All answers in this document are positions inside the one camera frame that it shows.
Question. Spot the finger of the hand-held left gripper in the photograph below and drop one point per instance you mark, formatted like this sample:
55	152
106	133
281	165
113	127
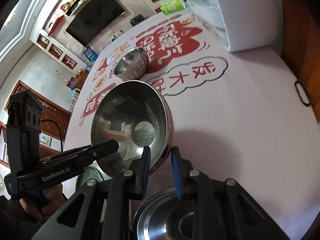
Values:
100	148

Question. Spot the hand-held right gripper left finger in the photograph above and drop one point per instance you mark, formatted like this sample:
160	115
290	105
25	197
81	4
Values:
146	170

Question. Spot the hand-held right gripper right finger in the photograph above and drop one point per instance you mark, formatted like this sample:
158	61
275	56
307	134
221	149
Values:
176	172

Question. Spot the green plate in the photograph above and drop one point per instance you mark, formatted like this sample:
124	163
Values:
96	176

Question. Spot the pink steel bowl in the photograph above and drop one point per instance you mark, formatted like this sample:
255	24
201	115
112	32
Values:
120	115

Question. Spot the large steel bowl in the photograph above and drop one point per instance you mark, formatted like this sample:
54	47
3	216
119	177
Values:
162	220

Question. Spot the person's left hand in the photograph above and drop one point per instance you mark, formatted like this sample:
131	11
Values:
53	197

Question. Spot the wooden room door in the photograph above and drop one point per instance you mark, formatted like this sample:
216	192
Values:
50	115

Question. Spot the round blue-seat stool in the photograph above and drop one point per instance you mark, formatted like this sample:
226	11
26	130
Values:
74	94

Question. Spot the pink gift box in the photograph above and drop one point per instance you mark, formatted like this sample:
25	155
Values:
72	82

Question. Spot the pile of fruit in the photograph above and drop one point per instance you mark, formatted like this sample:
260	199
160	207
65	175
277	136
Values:
79	73

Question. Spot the small steel bowl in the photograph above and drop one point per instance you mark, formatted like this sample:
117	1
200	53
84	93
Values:
130	62

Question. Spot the blue printed box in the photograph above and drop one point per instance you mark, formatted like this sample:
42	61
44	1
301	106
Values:
89	53

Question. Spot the black television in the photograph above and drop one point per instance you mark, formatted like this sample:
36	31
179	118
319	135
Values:
95	17

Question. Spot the red box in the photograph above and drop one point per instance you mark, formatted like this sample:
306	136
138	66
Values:
66	6

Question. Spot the black rubber loop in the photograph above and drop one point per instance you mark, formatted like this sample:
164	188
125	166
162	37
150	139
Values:
299	93

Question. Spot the red basket with bottles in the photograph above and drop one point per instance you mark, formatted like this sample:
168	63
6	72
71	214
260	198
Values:
158	10

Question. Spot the green tissue pack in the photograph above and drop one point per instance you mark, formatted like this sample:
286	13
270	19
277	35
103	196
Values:
172	5

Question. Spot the white sterilizer cabinet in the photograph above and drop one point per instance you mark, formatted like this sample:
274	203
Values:
245	17

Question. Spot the wooden sliding door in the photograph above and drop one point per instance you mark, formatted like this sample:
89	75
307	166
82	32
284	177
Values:
307	42

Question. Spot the wall poster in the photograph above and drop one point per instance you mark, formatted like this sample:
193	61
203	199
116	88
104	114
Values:
46	140

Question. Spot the red wall shelf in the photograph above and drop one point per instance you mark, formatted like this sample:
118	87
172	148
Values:
56	25

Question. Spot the white wall shelf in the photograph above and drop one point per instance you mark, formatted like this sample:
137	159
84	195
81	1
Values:
75	6

